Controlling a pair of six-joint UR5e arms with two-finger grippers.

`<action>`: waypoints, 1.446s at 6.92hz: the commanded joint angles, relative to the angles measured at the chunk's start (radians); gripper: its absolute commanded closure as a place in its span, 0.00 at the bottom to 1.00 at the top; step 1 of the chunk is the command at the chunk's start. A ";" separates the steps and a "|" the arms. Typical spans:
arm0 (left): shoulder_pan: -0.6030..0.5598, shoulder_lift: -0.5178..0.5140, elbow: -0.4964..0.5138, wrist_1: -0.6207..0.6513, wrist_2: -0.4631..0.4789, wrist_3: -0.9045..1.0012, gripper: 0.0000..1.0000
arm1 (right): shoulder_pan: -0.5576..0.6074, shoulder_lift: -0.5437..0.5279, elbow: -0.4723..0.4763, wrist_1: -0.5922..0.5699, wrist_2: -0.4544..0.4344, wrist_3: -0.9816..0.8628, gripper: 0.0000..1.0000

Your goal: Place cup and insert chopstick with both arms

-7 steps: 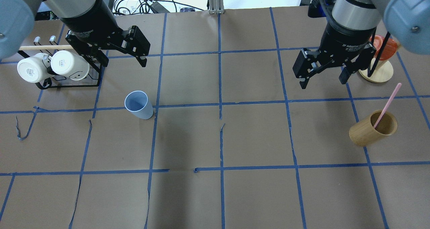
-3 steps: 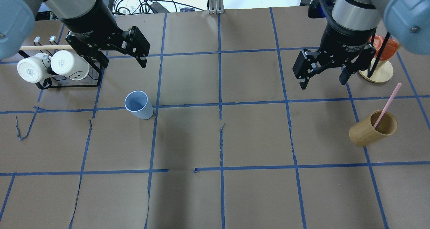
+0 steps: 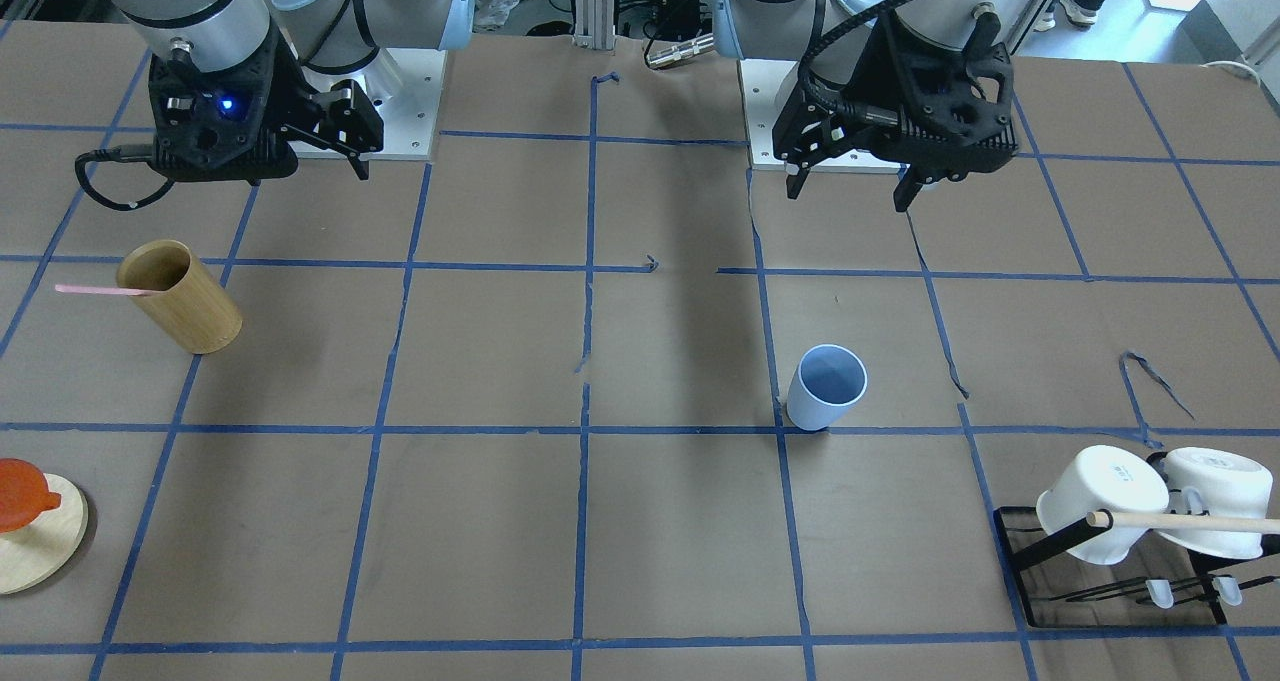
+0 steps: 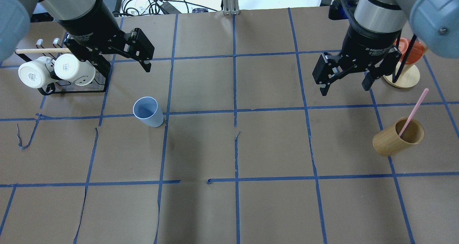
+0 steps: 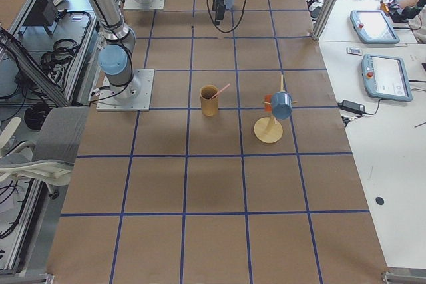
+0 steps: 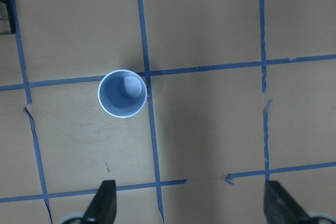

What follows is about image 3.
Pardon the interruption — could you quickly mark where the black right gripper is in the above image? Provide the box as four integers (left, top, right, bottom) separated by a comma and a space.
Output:
148, 31, 385, 184

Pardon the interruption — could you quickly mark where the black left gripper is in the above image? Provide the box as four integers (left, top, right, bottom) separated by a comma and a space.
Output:
772, 6, 1019, 212

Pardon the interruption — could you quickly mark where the light blue plastic cup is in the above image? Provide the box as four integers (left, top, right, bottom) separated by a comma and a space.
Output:
785, 344, 869, 431

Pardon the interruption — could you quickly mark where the pink chopstick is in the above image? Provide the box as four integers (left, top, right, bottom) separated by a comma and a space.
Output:
54, 283, 160, 297

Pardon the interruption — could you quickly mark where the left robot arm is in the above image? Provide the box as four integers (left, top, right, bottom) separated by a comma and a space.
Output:
712, 0, 1046, 212

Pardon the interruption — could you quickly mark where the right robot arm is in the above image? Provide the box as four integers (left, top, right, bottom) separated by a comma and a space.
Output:
92, 0, 475, 186

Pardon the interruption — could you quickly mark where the bamboo chopstick holder cup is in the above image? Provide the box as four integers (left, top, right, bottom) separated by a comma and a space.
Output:
115, 239, 243, 356

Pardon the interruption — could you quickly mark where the orange cup on stand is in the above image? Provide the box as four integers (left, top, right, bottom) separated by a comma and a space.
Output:
1, 458, 61, 533

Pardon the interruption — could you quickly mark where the wooden cup tree stand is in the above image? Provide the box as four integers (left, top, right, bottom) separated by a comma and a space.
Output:
1, 474, 90, 595

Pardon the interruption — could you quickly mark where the white mug near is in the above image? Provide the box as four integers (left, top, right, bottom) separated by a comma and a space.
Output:
1036, 445, 1170, 534

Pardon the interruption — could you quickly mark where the white mug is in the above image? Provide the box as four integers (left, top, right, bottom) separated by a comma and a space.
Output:
1157, 447, 1274, 561
1036, 445, 1170, 534

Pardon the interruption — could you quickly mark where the white mug far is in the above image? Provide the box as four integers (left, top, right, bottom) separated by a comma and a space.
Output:
1157, 447, 1274, 561

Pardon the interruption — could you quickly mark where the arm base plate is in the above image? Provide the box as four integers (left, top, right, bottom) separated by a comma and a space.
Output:
349, 47, 451, 161
739, 58, 902, 174

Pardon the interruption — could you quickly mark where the aluminium frame post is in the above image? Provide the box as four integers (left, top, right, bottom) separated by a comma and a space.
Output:
572, 0, 617, 52

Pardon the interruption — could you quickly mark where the wooden rack handle rod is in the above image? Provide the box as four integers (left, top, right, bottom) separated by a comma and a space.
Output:
1083, 509, 1280, 535

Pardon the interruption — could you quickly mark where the black wire mug rack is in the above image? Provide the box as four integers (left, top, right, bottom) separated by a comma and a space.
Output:
993, 451, 1277, 629

